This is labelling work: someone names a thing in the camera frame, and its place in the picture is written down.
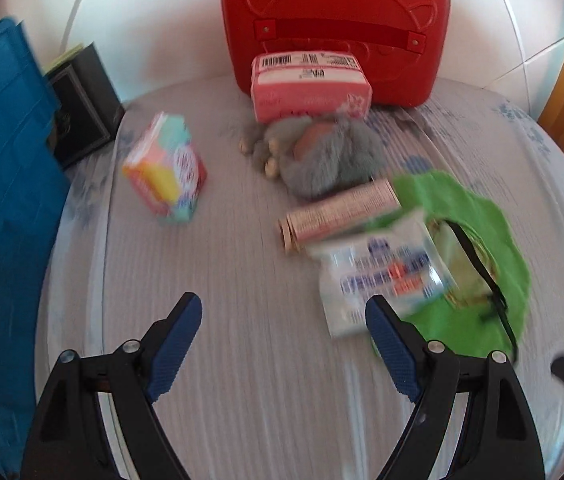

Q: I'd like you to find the green fleece hat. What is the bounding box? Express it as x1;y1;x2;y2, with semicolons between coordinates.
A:
372;170;530;362

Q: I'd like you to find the wet wipes packet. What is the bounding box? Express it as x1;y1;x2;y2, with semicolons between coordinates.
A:
307;209;456;338

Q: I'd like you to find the pastel tissue pack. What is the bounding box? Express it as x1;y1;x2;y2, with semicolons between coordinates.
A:
122;112;207;222

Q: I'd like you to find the beige paper tube pack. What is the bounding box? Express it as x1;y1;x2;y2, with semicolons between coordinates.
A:
277;179;400;252

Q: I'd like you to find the grey furry slipper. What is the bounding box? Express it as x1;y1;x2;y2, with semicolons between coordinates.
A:
239;115;385;200

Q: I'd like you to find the pink tissue pack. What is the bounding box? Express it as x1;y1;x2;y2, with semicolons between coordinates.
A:
250;51;372;124

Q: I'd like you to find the blue plastic crate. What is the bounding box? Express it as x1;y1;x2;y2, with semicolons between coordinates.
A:
0;18;70;478

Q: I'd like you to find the black box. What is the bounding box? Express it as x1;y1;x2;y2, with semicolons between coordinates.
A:
46;44;125;169

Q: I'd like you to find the red hard carry case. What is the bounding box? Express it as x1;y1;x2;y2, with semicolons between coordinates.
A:
221;0;451;107

